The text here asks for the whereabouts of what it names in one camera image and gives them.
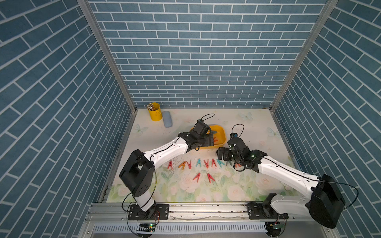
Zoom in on yellow plastic storage box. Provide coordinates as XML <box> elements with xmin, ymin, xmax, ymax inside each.
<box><xmin>196</xmin><ymin>126</ymin><xmax>226</xmax><ymax>150</ymax></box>

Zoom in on pink-red clothespin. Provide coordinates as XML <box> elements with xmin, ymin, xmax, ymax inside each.
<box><xmin>211</xmin><ymin>159</ymin><xmax>217</xmax><ymax>168</ymax></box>

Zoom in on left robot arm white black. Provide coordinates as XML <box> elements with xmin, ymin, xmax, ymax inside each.
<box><xmin>119</xmin><ymin>119</ymin><xmax>216</xmax><ymax>213</ymax></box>

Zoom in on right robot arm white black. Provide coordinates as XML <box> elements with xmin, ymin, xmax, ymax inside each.
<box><xmin>216</xmin><ymin>137</ymin><xmax>345</xmax><ymax>229</ymax></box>

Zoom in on blue-grey fabric case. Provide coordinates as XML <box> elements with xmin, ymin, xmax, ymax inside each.
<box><xmin>162</xmin><ymin>111</ymin><xmax>173</xmax><ymax>128</ymax></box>

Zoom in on yellow pen cup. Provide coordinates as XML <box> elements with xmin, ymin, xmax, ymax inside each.
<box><xmin>148</xmin><ymin>102</ymin><xmax>162</xmax><ymax>122</ymax></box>

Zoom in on pens in cup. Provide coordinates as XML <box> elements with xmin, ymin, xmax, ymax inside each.
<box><xmin>147</xmin><ymin>103</ymin><xmax>156</xmax><ymax>111</ymax></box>

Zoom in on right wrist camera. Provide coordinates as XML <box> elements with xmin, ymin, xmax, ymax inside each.
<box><xmin>230</xmin><ymin>132</ymin><xmax>239</xmax><ymax>139</ymax></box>

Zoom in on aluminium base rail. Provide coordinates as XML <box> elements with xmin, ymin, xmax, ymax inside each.
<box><xmin>83</xmin><ymin>201</ymin><xmax>331</xmax><ymax>224</ymax></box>

